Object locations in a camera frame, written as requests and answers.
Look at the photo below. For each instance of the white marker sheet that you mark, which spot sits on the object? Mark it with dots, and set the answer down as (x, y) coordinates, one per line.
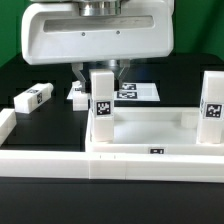
(137, 92)

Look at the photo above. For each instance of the white U-shaped fence frame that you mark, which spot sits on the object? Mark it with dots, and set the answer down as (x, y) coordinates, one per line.
(52, 145)

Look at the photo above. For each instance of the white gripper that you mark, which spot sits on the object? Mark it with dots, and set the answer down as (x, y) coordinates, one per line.
(75, 31)

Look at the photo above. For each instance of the white desk tabletop tray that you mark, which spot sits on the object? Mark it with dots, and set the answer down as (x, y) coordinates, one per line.
(142, 130)

